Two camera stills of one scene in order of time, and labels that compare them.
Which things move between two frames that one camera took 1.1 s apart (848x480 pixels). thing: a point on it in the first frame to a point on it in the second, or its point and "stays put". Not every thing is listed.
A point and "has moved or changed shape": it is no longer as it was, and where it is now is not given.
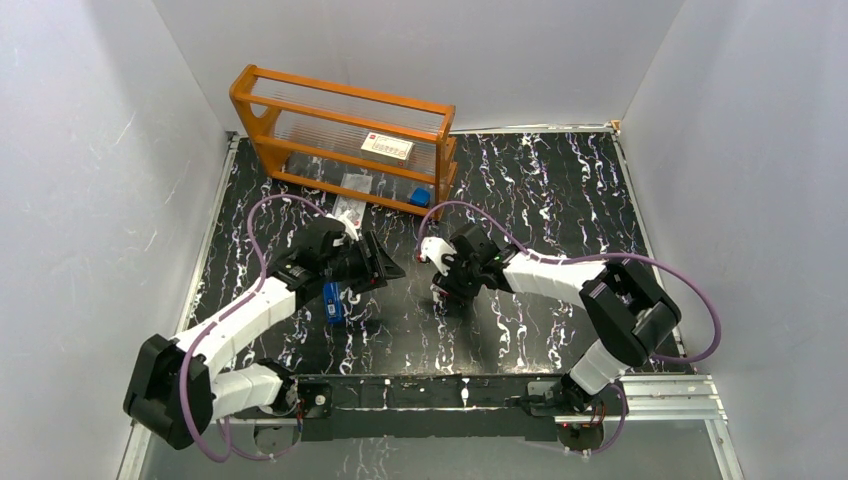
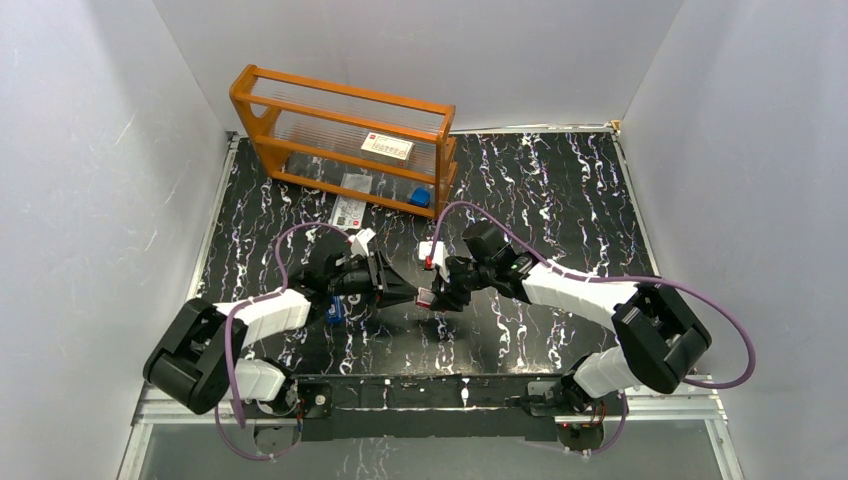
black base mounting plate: [414, 408] stays put
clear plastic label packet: [352, 209] stays put
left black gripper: [370, 259] to [380, 282]
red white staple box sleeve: [437, 293] has moved or changed shape
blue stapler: [333, 302] stays put
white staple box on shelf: [387, 148] stays put
